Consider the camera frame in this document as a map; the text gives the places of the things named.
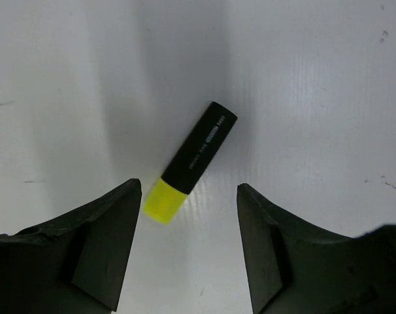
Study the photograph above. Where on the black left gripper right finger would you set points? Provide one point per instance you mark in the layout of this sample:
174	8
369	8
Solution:
293	266

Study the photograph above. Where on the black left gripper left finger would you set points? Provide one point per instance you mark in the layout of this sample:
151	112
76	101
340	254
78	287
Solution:
74	263

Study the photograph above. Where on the yellow black highlighter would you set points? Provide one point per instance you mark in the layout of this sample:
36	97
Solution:
189	163

